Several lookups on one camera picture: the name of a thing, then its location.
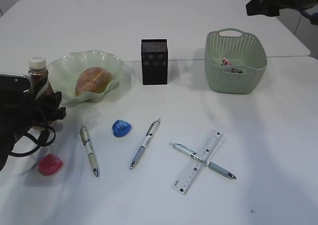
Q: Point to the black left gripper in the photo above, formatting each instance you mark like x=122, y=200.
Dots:
x=21, y=117

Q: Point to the brown coffee drink bottle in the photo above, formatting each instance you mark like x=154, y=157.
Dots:
x=40, y=89

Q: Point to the sugared bread bun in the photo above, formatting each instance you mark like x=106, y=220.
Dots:
x=94, y=79

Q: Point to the pink paper ball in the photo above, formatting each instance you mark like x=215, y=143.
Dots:
x=225, y=62

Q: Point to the grey paper ball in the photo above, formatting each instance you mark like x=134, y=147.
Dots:
x=236, y=70

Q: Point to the beige retractable pen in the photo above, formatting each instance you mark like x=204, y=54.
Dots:
x=89, y=149

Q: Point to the green wavy glass plate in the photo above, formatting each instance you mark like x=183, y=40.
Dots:
x=65, y=71

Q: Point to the green plastic woven basket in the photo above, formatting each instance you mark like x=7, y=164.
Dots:
x=244, y=51

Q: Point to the grey grip middle pen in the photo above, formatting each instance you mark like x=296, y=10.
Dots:
x=149, y=135

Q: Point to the grey grip pen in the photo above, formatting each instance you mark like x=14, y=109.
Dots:
x=149, y=135
x=188, y=152

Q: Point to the grey grip right pen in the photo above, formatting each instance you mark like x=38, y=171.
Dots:
x=188, y=152

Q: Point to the clear plastic ruler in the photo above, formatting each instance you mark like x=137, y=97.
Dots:
x=193, y=169

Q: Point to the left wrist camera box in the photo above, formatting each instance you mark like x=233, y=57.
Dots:
x=14, y=82

